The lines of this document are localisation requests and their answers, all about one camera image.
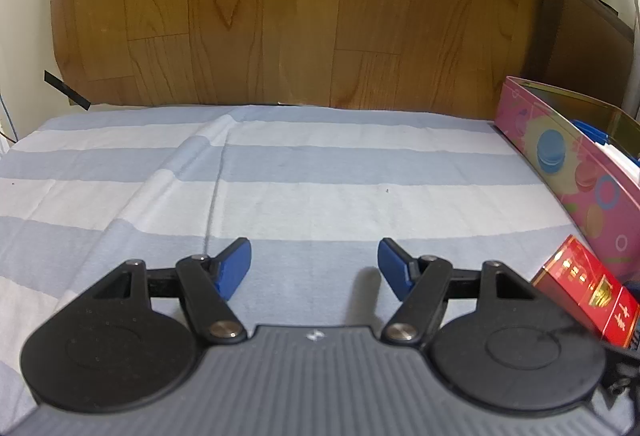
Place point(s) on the red box with gold print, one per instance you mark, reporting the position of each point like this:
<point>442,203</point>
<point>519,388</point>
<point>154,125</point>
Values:
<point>585,286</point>

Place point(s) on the blue striped bed sheet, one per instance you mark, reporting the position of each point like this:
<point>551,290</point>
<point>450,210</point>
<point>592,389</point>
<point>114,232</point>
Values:
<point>300,176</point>

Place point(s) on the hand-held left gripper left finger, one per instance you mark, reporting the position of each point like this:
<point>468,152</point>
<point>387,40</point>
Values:
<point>235,266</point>

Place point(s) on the blue plastic item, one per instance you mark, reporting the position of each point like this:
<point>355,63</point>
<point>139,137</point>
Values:
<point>590,131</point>

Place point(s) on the wooden headboard panel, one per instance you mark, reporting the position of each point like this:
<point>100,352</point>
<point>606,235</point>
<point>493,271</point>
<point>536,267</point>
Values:
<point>300,16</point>

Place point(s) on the black tape strip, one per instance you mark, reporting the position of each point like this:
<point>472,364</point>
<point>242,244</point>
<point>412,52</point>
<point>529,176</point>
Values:
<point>67,90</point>

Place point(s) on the brown cushion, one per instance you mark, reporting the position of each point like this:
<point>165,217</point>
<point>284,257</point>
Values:
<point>575,41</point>

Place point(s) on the pink tin box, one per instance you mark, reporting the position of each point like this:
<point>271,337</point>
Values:
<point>565,176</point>

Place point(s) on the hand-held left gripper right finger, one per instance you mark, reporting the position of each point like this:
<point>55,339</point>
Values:
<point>395,266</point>

